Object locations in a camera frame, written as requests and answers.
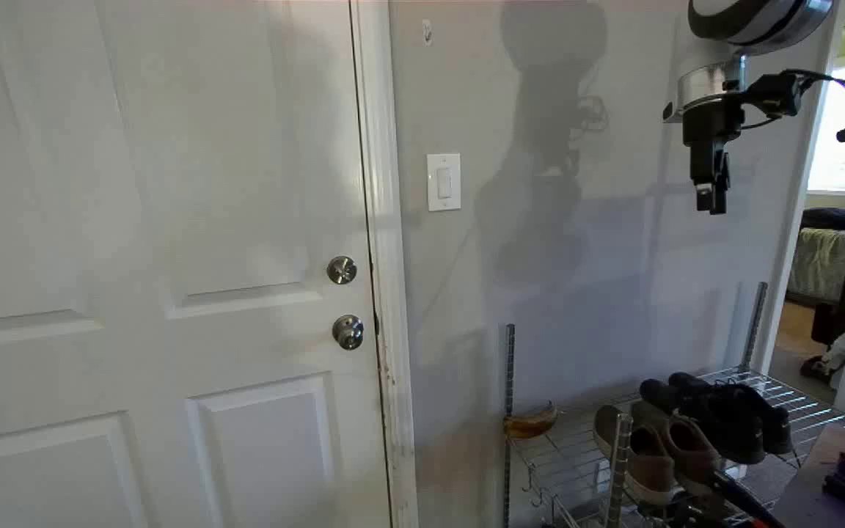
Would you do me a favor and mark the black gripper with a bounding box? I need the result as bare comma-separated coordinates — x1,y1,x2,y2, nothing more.
680,94,749,217

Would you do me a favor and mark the white door frame trim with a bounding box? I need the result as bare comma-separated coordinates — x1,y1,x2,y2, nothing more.
347,0,423,528

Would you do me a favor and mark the bed with green blanket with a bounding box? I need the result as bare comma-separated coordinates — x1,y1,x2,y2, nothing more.
787,206,845,308

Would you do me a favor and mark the white panel door with deadbolt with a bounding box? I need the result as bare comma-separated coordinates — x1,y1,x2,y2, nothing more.
0,0,394,528

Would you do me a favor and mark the metal wire shoe rack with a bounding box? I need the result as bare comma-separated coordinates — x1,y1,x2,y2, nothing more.
500,279,845,528

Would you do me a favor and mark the white wall light switch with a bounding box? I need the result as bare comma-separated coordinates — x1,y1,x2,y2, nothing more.
426,150,466,215

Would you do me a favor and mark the black shoe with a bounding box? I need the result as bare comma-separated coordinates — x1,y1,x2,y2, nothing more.
667,369,799,458
635,374,768,467

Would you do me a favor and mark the white shoe on floor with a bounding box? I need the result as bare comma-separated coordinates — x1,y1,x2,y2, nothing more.
796,329,845,385

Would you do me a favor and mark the silver deadbolt lock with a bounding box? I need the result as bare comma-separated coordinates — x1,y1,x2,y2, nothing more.
324,253,360,288

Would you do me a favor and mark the brown shoe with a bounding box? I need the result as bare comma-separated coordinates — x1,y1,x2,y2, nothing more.
591,402,686,509
629,395,730,484

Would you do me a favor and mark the silver round door knob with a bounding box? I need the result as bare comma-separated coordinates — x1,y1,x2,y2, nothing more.
330,310,369,354

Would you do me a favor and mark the red and black clamp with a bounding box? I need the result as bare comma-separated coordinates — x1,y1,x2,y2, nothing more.
673,467,789,528

